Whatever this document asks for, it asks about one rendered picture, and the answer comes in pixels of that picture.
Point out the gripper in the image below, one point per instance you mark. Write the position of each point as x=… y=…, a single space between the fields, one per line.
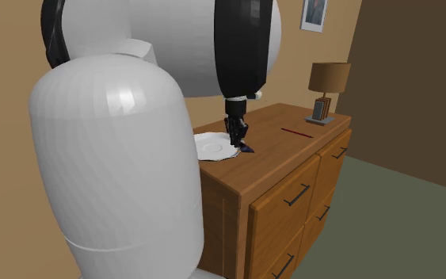
x=234 y=114

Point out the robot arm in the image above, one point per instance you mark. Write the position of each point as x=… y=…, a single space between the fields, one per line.
x=114 y=154

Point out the red pencil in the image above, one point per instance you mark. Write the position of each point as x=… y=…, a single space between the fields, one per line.
x=296 y=133

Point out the brown table lamp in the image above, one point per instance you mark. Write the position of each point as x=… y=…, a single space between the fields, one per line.
x=328 y=77

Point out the dark blue small object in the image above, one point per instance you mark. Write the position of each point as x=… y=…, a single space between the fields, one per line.
x=247 y=148

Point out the white plate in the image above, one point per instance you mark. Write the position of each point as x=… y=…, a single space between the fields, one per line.
x=211 y=147

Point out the wooden chest of drawers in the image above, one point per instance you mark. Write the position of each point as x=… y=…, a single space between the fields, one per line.
x=280 y=162

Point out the framed wall picture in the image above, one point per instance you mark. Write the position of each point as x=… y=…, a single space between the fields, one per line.
x=314 y=13

